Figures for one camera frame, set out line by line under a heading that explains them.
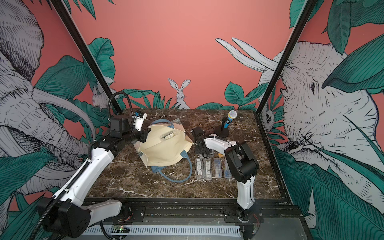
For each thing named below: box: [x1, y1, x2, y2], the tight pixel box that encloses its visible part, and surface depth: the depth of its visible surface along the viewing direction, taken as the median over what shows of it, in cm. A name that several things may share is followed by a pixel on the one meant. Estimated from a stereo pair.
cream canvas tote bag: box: [133, 119, 194, 183], surface depth 90 cm
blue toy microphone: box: [224, 110, 238, 129], surface depth 90 cm
